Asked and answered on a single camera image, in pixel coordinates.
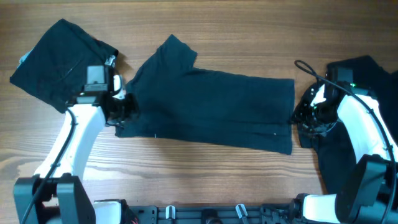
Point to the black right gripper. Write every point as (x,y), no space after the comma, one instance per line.
(299,117)

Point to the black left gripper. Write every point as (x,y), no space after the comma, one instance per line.
(134,112)

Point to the dark green t-shirt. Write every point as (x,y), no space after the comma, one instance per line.
(176,100)

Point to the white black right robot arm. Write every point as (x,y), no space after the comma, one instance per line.
(357,156)

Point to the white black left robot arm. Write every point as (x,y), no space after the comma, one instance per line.
(55,193)

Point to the dark clothes pile right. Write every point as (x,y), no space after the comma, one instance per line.
(335,152)

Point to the folded dark pants pile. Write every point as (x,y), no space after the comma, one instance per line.
(55,69)

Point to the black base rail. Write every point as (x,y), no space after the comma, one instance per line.
(202,214)

